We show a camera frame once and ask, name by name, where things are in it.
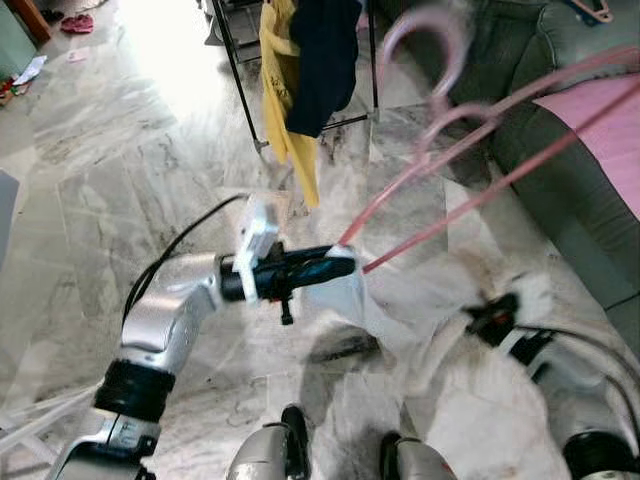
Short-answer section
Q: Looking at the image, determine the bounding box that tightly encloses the pink plastic clothes hanger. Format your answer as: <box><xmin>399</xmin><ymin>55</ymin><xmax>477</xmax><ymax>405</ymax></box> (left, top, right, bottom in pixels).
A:
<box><xmin>338</xmin><ymin>8</ymin><xmax>640</xmax><ymax>273</ymax></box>
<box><xmin>565</xmin><ymin>0</ymin><xmax>616</xmax><ymax>23</ymax></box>

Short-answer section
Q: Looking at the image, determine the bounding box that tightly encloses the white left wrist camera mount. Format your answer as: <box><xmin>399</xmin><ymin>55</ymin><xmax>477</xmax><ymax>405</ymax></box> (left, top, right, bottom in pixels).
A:
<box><xmin>235</xmin><ymin>195</ymin><xmax>281</xmax><ymax>291</ymax></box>

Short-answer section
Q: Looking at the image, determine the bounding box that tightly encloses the white crumpled bag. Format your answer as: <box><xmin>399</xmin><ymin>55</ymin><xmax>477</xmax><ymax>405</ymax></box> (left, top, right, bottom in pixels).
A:
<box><xmin>10</xmin><ymin>55</ymin><xmax>49</xmax><ymax>86</ymax></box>

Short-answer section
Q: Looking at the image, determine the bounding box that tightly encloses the robot right leg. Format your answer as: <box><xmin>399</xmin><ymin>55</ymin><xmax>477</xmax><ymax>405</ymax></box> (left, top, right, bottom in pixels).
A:
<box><xmin>380</xmin><ymin>430</ymin><xmax>461</xmax><ymax>480</ymax></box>

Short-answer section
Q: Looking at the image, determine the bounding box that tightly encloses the thin white garment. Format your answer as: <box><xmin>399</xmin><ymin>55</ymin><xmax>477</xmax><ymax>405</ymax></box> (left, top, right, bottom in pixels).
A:
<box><xmin>325</xmin><ymin>255</ymin><xmax>481</xmax><ymax>351</ymax></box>

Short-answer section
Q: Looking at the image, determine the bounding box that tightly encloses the yellow shirt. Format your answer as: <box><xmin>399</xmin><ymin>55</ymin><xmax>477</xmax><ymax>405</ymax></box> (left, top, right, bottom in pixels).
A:
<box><xmin>258</xmin><ymin>0</ymin><xmax>321</xmax><ymax>209</ymax></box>

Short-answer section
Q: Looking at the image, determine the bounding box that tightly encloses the pink blanket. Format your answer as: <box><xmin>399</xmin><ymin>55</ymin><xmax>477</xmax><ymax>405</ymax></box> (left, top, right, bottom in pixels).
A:
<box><xmin>533</xmin><ymin>72</ymin><xmax>640</xmax><ymax>219</ymax></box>

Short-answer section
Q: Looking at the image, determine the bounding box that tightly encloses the robot leg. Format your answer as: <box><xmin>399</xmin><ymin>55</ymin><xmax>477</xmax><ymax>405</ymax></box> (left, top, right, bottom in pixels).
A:
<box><xmin>380</xmin><ymin>430</ymin><xmax>461</xmax><ymax>480</ymax></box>
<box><xmin>225</xmin><ymin>405</ymin><xmax>311</xmax><ymax>480</ymax></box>

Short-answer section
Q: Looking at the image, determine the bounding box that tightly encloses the green cabinet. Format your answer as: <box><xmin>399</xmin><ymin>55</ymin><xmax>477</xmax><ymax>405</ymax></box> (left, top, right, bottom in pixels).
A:
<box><xmin>0</xmin><ymin>5</ymin><xmax>36</xmax><ymax>79</ymax></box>

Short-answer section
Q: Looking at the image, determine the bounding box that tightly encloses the red slipper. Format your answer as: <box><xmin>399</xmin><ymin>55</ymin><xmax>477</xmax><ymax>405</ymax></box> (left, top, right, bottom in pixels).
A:
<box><xmin>60</xmin><ymin>12</ymin><xmax>96</xmax><ymax>34</ymax></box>

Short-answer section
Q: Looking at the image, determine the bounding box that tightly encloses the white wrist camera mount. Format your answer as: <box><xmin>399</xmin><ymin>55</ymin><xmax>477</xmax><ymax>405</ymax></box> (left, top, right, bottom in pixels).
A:
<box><xmin>505</xmin><ymin>270</ymin><xmax>556</xmax><ymax>331</ymax></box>
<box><xmin>235</xmin><ymin>195</ymin><xmax>281</xmax><ymax>291</ymax></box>

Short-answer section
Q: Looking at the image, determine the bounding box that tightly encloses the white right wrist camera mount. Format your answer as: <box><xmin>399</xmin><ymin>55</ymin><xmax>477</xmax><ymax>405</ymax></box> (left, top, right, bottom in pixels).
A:
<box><xmin>505</xmin><ymin>270</ymin><xmax>556</xmax><ymax>331</ymax></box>

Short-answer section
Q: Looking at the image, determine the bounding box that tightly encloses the navy garment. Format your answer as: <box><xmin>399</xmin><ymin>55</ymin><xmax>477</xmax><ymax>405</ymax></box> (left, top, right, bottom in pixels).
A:
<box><xmin>285</xmin><ymin>0</ymin><xmax>363</xmax><ymax>139</ymax></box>

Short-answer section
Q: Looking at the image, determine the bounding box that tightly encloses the robot left leg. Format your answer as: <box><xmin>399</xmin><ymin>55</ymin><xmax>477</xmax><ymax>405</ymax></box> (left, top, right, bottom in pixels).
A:
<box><xmin>225</xmin><ymin>405</ymin><xmax>311</xmax><ymax>480</ymax></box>

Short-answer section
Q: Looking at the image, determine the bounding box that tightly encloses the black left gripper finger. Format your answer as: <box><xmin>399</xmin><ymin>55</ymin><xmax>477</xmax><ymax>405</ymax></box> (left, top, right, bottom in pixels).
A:
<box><xmin>295</xmin><ymin>246</ymin><xmax>358</xmax><ymax>273</ymax></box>
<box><xmin>298</xmin><ymin>268</ymin><xmax>355</xmax><ymax>293</ymax></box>

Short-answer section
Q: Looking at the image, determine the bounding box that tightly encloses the leather sofa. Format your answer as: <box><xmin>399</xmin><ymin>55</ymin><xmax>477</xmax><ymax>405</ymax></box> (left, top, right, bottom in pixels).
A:
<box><xmin>370</xmin><ymin>0</ymin><xmax>640</xmax><ymax>351</ymax></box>

